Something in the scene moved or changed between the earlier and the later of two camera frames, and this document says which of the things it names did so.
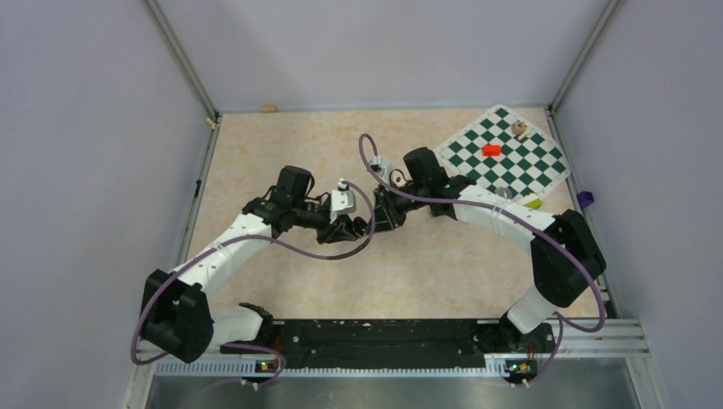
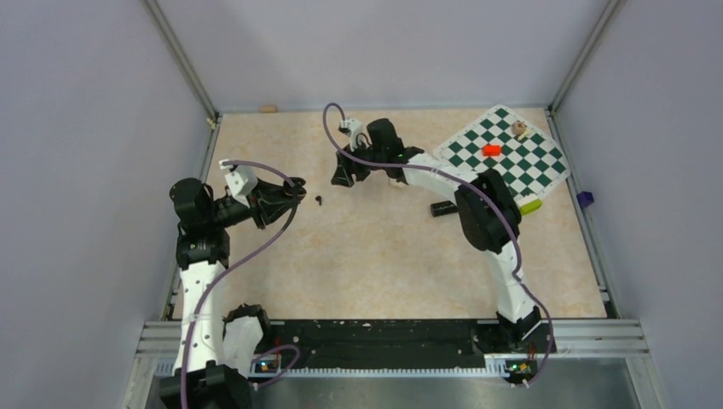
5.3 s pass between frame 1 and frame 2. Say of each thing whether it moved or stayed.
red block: stayed
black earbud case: moved
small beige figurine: stayed
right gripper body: moved
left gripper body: moved
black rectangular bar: moved
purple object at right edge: stayed
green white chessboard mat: stayed
